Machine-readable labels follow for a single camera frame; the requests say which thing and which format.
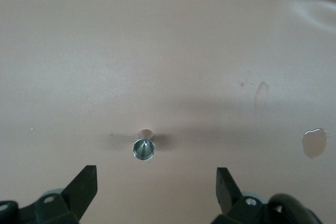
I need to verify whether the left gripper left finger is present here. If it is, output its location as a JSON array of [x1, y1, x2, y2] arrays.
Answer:
[[15, 165, 98, 224]]

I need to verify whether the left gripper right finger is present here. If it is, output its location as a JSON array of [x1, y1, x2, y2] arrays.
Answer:
[[211, 167, 269, 224]]

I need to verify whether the steel cone jigger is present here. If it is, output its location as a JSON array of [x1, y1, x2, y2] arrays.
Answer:
[[132, 129, 157, 162]]

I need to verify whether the brown liquid puddle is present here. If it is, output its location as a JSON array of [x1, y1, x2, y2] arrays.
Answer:
[[301, 127, 328, 159]]

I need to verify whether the brown table mat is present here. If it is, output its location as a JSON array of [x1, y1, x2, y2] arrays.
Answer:
[[0, 0, 336, 224]]

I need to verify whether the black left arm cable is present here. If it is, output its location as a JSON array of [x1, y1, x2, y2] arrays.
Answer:
[[266, 193, 324, 224]]

